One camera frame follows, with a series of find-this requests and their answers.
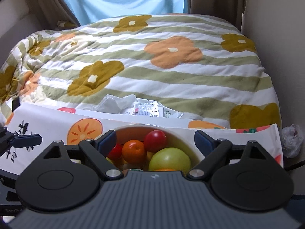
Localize white fruit print cloth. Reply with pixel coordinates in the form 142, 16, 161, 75
1, 103, 283, 174

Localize cream ceramic bowl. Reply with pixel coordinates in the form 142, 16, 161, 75
108, 124, 204, 171

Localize white plastic bag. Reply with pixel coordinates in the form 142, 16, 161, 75
281, 124, 304, 159

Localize small black device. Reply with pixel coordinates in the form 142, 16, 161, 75
12, 97, 20, 112

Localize green apple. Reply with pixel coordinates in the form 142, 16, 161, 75
148, 147, 191, 173

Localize floral striped duvet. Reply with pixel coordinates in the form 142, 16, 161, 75
1, 14, 282, 129

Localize left brown curtain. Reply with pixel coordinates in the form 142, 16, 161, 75
26, 0, 80, 29

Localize red cherry tomato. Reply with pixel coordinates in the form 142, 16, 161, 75
107, 143, 123, 163
143, 130, 167, 153

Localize crumpled white papers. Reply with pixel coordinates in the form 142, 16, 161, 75
96, 94, 183, 118

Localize orange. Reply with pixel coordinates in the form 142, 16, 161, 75
122, 139, 147, 164

